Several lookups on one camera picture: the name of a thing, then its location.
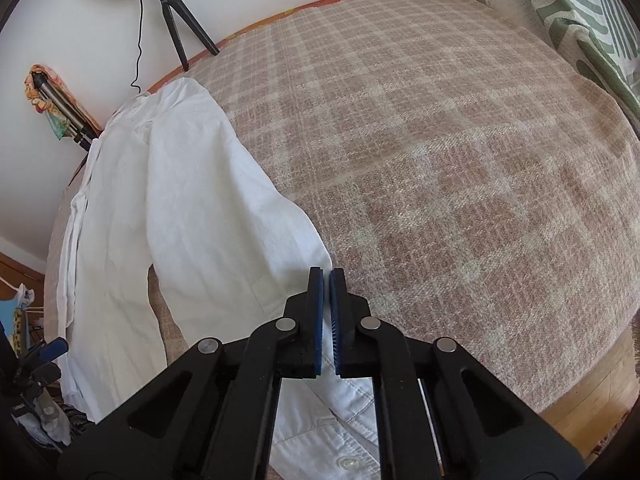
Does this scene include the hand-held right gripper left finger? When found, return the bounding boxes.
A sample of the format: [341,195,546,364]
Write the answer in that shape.
[57,266,326,480]

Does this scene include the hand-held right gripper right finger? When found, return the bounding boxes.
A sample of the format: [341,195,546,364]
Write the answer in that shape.
[329,269,584,480]

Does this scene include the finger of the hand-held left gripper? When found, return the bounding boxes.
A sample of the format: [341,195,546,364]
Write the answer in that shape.
[20,338,69,376]

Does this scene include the white shirt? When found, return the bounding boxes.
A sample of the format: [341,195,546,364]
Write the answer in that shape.
[56,77,388,480]

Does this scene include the clothes drying rack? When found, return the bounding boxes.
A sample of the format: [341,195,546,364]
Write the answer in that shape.
[0,280,47,346]

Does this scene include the beige plaid blanket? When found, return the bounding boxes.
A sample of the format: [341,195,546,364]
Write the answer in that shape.
[42,0,638,480]

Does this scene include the colourful scarf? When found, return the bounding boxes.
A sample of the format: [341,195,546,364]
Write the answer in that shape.
[22,64,103,142]

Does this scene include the orange bed sheet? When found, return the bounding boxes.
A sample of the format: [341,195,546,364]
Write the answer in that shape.
[145,0,431,96]

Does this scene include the black mini tripod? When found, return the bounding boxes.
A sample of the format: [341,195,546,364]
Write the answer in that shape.
[152,0,221,72]

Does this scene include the green striped white pillow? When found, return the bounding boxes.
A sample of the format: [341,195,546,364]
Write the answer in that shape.
[450,0,640,131]

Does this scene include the black ring light cable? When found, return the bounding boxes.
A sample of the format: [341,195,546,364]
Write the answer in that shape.
[131,0,147,95]

